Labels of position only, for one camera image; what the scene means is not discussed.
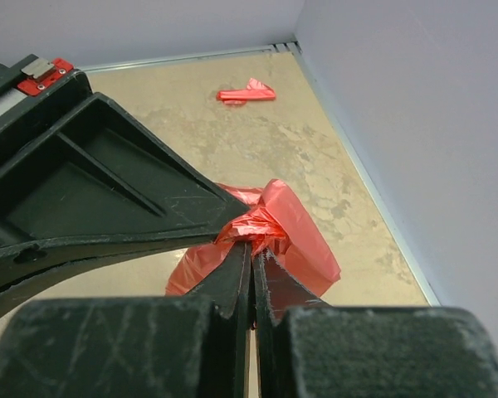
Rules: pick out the small folded red bag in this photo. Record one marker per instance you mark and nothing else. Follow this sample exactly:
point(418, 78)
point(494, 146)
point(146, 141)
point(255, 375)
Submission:
point(254, 91)

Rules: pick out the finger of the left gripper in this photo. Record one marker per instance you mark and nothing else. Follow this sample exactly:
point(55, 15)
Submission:
point(27, 269)
point(96, 182)

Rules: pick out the aluminium left side rail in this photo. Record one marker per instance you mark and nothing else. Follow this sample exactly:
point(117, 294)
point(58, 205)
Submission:
point(294, 48)

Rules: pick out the red trash bag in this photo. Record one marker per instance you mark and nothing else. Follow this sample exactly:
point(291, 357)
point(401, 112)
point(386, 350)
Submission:
point(276, 220)

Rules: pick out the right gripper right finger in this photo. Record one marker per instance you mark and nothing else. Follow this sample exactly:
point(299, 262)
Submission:
point(309, 348)

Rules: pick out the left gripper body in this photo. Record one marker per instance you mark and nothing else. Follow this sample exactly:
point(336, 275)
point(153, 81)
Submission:
point(34, 94)

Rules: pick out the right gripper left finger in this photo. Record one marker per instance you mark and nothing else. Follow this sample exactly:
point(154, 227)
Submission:
point(194, 345)

